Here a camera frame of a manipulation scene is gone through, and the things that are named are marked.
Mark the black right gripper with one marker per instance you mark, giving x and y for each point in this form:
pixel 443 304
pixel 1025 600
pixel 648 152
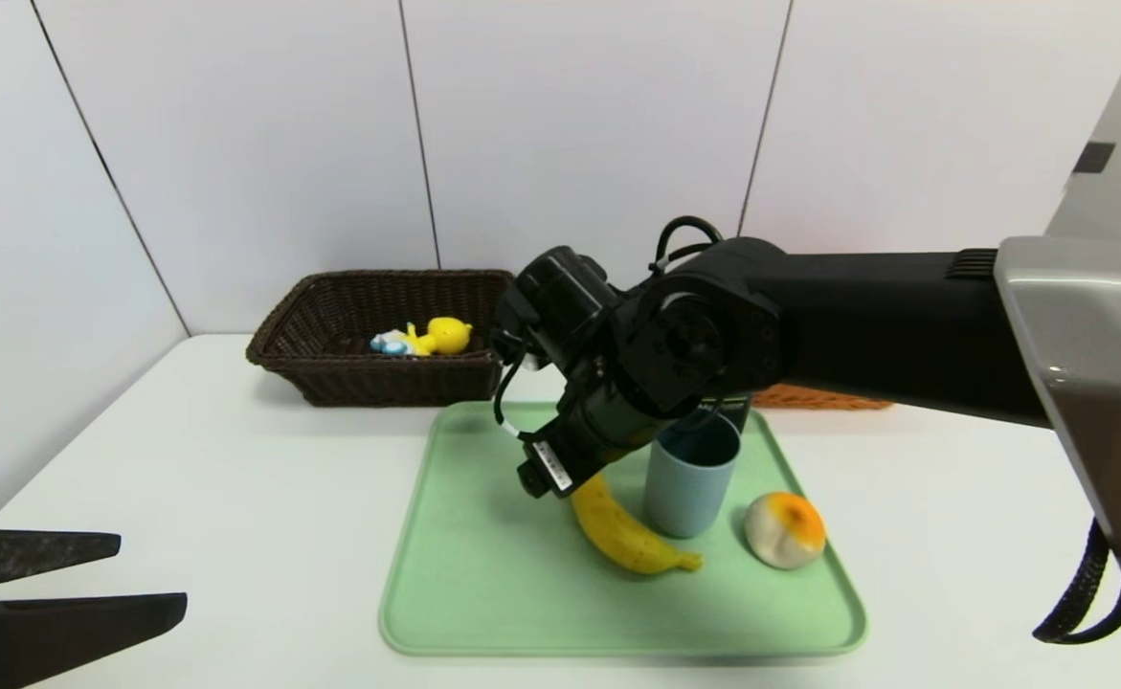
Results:
pixel 551 463

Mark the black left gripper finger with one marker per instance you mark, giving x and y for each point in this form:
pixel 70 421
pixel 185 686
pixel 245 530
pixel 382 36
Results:
pixel 43 636
pixel 14 555

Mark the yellow banana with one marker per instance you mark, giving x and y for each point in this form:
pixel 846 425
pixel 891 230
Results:
pixel 627 541

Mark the yellow duck toy car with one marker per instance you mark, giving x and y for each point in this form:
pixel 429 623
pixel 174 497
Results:
pixel 440 335

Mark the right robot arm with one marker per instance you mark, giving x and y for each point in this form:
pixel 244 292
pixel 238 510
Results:
pixel 857 316

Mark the dark brown wicker basket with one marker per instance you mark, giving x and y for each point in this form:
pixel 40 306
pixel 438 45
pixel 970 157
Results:
pixel 378 383

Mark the orange wicker basket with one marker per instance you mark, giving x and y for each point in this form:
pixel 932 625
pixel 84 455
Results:
pixel 818 397

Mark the blue plastic cup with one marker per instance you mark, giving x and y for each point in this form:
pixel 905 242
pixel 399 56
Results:
pixel 684 498

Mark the light green plastic tray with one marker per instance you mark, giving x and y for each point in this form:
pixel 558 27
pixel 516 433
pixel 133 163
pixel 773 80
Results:
pixel 503 593

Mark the black pump bottle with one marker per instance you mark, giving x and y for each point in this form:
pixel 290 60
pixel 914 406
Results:
pixel 732 410

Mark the orange and white peach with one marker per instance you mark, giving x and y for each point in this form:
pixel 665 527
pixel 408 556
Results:
pixel 780 536

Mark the dark wall fixture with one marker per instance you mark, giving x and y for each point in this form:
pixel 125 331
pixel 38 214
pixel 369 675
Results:
pixel 1096 156

